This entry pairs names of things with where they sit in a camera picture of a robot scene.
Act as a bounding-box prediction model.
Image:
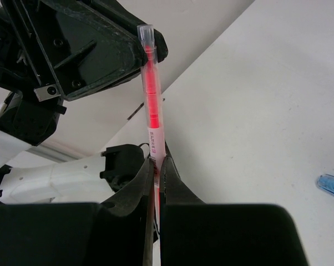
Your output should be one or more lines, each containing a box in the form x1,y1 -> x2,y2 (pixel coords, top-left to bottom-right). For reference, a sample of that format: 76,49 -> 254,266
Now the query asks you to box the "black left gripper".
0,1 -> 66,144

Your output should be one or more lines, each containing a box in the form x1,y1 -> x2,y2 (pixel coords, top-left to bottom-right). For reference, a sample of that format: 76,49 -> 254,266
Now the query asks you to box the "red slim pen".
136,24 -> 168,266

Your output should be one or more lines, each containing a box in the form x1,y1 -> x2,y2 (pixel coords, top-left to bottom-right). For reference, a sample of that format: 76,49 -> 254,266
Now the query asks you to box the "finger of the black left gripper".
36,0 -> 169,102

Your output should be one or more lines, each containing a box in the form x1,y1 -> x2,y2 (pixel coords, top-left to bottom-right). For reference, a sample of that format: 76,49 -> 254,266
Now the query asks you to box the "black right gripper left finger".
0,159 -> 154,265

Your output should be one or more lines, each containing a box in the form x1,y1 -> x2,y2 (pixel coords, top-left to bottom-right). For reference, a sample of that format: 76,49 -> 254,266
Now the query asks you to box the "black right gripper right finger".
160,157 -> 308,265

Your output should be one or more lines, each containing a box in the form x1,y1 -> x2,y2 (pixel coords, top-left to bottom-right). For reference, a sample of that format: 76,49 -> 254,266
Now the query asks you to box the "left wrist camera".
34,84 -> 61,102

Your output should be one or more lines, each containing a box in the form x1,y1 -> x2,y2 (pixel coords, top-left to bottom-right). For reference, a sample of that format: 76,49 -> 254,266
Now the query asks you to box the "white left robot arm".
0,1 -> 148,204

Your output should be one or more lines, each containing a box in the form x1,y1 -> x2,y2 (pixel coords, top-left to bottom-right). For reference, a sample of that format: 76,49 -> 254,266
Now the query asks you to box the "blue correction tape dispenser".
317,174 -> 334,196

